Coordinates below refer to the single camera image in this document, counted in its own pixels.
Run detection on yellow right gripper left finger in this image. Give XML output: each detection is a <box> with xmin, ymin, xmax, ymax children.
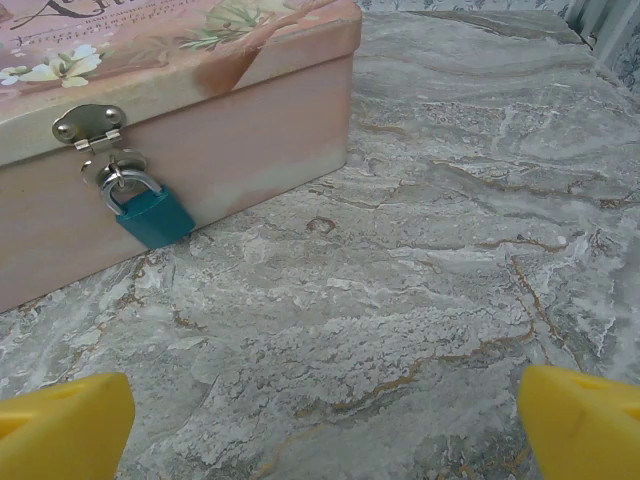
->
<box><xmin>0</xmin><ymin>371</ymin><xmax>136</xmax><ymax>480</ymax></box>

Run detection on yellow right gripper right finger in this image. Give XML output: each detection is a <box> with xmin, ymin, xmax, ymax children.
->
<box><xmin>516</xmin><ymin>364</ymin><xmax>640</xmax><ymax>480</ymax></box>

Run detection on small teal padlock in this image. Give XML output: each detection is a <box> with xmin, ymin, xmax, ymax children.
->
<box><xmin>101</xmin><ymin>167</ymin><xmax>196</xmax><ymax>250</ymax></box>

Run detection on pink floral tin box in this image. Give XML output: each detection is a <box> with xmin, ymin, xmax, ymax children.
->
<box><xmin>0</xmin><ymin>0</ymin><xmax>363</xmax><ymax>315</ymax></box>

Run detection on silver metal hasp latch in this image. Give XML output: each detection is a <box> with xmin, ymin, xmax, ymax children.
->
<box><xmin>51</xmin><ymin>103</ymin><xmax>149</xmax><ymax>186</ymax></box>

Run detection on aluminium frame post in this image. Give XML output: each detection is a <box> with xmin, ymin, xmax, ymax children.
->
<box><xmin>574</xmin><ymin>0</ymin><xmax>640</xmax><ymax>69</ymax></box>

